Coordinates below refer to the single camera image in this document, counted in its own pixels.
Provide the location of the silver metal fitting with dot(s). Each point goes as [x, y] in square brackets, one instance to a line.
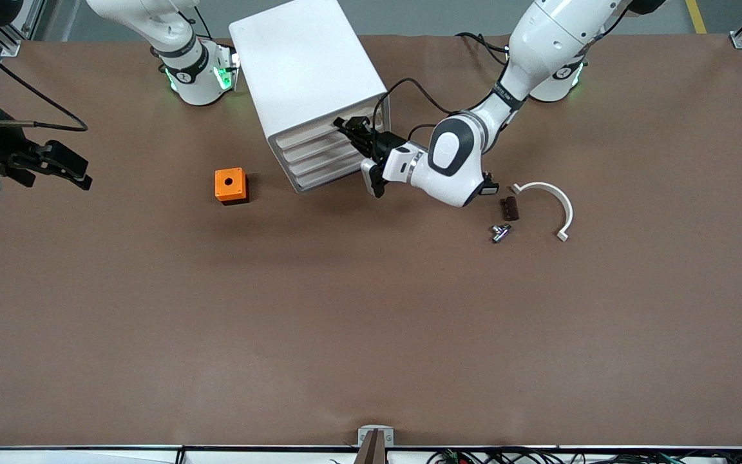
[501, 233]

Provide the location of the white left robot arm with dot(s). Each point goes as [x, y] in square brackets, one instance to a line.
[558, 32]

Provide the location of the black and white push-button switch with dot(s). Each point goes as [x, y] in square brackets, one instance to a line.
[491, 189]

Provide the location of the brown terminal block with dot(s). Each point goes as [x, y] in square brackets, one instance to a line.
[511, 209]

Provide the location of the white curved plastic arc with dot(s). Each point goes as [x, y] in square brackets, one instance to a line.
[561, 198]

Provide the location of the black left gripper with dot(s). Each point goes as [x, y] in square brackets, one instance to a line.
[385, 145]

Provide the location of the orange box with hole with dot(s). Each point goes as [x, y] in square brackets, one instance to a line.
[221, 191]

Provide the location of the brown post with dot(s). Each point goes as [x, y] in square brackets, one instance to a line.
[371, 451]

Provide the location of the brown table cover sheet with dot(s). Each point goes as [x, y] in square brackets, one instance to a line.
[371, 322]

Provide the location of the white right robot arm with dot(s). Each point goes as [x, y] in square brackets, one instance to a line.
[190, 77]

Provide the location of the grey metal bracket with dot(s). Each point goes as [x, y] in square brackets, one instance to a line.
[363, 435]

